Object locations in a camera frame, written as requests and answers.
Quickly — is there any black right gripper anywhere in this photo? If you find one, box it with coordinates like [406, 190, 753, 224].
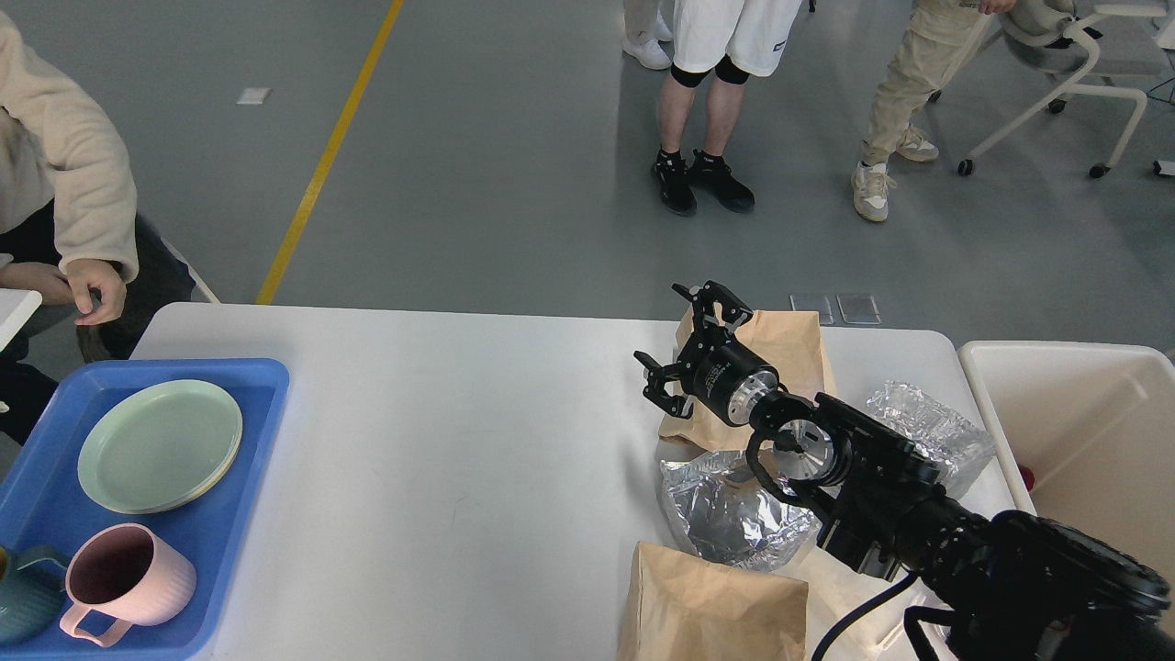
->
[633, 282, 780, 427]

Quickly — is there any brown paper bag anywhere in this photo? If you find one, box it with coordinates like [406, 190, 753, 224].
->
[617, 542, 810, 660]
[658, 310, 835, 451]

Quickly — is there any foil small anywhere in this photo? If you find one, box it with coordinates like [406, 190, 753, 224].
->
[865, 380, 995, 499]

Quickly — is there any green plate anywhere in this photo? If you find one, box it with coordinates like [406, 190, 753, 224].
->
[78, 379, 243, 514]

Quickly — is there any pink ribbed mug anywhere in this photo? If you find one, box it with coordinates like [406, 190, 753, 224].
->
[59, 522, 197, 648]

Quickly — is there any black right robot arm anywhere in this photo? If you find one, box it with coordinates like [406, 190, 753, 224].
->
[635, 281, 1174, 660]

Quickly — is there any crumpled foil large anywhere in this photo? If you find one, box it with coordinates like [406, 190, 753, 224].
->
[658, 451, 818, 573]

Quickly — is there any person in white shorts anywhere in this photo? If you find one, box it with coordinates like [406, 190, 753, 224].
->
[652, 1, 801, 215]

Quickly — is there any person in white sneakers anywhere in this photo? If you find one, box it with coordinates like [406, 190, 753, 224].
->
[622, 0, 673, 70]

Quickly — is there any small red object in bin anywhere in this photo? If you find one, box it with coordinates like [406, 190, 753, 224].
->
[1016, 464, 1035, 492]

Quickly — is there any white plastic bin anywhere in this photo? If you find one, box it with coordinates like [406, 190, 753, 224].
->
[958, 342, 1174, 580]

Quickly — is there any person in beige trousers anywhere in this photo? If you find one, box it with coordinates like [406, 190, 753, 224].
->
[851, 1, 1015, 222]

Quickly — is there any pink plate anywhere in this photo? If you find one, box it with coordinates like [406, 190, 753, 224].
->
[136, 405, 243, 514]

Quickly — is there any seated person at left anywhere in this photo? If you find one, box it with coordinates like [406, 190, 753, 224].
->
[1, 16, 195, 444]

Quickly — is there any blue plastic tray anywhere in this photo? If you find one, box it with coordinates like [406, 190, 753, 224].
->
[1, 357, 289, 660]

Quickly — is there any white side table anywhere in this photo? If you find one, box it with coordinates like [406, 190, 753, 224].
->
[0, 288, 42, 351]

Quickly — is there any teal mug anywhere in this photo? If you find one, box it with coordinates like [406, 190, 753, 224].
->
[1, 544, 71, 645]

